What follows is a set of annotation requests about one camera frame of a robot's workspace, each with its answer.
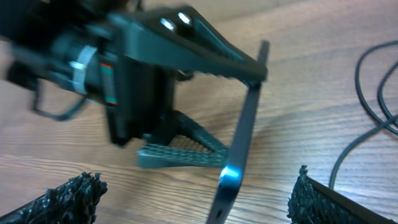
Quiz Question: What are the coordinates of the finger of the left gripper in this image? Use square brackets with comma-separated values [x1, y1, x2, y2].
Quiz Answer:
[137, 110, 228, 169]

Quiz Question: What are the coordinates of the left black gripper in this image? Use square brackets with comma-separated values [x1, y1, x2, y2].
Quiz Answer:
[1, 1, 267, 146]

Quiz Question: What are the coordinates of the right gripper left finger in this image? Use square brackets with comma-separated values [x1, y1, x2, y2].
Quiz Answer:
[1, 172, 108, 224]

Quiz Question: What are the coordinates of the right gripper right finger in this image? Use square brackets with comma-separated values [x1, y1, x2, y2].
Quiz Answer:
[287, 165, 397, 224]

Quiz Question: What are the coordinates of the blue screen Galaxy smartphone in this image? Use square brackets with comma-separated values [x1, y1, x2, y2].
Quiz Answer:
[205, 39, 271, 224]

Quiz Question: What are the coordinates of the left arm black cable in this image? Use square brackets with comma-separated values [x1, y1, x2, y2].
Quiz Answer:
[30, 77, 90, 122]

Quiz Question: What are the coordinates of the black charger cable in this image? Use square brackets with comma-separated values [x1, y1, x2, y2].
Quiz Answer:
[328, 39, 398, 190]

